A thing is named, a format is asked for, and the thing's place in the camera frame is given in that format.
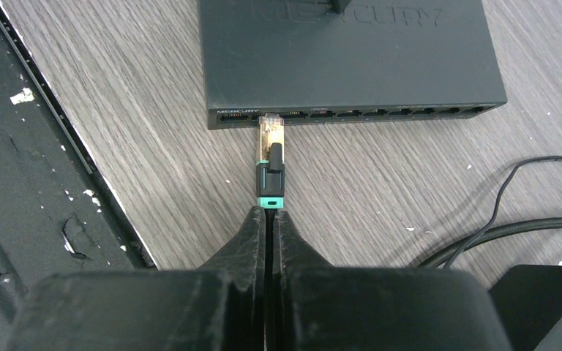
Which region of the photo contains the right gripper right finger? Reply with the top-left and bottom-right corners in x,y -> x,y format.
273,211 -> 512,350

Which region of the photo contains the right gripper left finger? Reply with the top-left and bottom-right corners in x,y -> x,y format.
6,207 -> 266,350

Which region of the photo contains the black ethernet cable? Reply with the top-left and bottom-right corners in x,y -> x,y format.
255,112 -> 562,351

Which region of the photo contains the black power adapter cable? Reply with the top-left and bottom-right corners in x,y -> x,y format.
443,156 -> 562,270

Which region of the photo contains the black power adapter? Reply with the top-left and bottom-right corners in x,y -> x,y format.
489,265 -> 562,350

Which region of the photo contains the black network switch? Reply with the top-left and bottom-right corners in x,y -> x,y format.
198,1 -> 507,129

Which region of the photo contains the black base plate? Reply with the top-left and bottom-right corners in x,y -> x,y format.
0,6 -> 154,350

